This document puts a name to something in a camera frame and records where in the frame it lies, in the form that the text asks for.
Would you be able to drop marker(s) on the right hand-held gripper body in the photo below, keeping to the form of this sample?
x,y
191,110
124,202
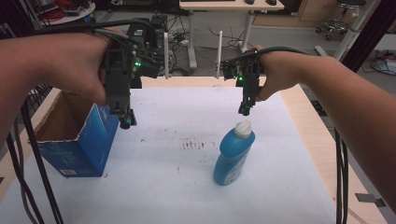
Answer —
x,y
250,77

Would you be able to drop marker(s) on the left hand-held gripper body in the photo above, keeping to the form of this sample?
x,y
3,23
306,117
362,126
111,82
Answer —
x,y
120,84

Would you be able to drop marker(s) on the blue cardboard carton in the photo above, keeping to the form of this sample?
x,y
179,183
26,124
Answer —
x,y
90,146

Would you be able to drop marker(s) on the blue bottle with white cap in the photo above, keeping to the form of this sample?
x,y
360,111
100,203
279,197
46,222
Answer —
x,y
232,155

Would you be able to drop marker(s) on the person's right hand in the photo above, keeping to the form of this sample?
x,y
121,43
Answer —
x,y
280,70

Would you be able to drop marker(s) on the person's left hand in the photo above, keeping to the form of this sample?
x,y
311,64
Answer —
x,y
77,62

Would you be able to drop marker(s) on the white table mat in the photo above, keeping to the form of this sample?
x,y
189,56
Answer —
x,y
162,186

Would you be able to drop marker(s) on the white-legged desk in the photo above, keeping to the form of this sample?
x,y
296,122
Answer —
x,y
230,4

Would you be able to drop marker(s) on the white power strip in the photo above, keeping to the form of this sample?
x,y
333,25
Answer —
x,y
181,39

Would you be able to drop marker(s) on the round white table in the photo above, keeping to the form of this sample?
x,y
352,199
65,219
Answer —
x,y
74,15

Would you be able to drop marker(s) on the wheeled office stool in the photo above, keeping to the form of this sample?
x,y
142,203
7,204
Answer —
x,y
337,23

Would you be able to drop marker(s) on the black metal stand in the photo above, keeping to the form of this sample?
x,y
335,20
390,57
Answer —
x,y
370,31

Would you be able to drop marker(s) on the dark tape patch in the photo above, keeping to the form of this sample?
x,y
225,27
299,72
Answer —
x,y
369,198

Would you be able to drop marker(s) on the white metal frame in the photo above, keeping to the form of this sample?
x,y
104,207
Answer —
x,y
351,34

